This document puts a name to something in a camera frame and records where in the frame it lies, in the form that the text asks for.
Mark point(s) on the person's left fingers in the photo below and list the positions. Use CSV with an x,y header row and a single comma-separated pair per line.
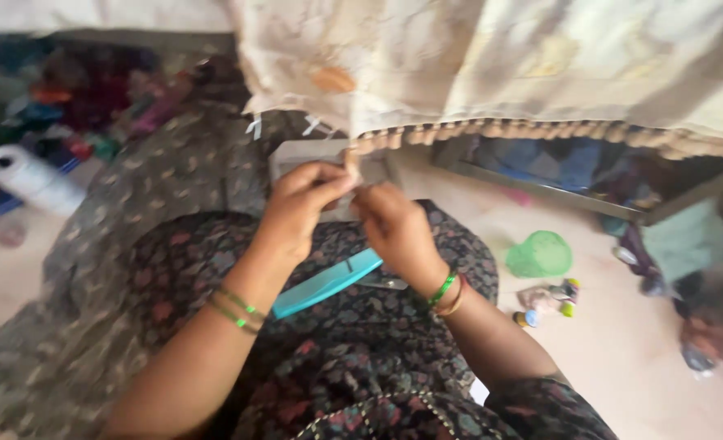
x,y
331,180

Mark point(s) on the white paper piece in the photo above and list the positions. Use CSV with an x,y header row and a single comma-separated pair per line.
x,y
479,392

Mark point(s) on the gold red bangle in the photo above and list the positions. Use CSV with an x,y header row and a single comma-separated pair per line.
x,y
454,300

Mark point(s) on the gold green bangle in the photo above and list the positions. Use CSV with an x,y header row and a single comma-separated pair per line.
x,y
233,318
245,305

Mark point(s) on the grey patterned scarf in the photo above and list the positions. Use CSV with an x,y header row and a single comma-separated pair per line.
x,y
123,214

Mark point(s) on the cream cloth with brown trim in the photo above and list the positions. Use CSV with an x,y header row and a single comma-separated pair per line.
x,y
520,67

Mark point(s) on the heap of blue fabric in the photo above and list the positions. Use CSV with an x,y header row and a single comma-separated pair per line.
x,y
581,162

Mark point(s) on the grey metal scissors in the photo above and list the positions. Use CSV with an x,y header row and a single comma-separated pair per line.
x,y
386,282

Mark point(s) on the pink clear plastic container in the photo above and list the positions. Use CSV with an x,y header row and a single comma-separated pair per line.
x,y
10,234

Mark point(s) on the person's left hand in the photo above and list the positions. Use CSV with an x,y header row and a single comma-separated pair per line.
x,y
294,208

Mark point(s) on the white paper roll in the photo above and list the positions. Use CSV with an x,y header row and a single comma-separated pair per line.
x,y
28,178

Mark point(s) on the person's right hand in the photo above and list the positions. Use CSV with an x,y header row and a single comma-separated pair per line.
x,y
398,238

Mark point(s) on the heap of coloured fabric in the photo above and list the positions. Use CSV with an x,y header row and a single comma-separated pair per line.
x,y
80,98

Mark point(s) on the small bottles with green caps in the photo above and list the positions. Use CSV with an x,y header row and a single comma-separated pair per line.
x,y
569,296

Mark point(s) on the person's right fingers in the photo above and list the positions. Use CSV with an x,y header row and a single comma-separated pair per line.
x,y
374,208

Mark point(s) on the turquoise plastic case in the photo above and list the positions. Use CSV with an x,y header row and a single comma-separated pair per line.
x,y
325,284

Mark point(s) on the teal cloth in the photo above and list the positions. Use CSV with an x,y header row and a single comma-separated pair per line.
x,y
685,241

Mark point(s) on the dark floral dress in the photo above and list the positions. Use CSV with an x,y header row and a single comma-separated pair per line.
x,y
361,366

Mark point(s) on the grey metal frame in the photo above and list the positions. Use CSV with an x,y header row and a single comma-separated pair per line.
x,y
551,192

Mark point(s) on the small bottle with blue cap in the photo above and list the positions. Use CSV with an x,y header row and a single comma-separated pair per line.
x,y
525,318

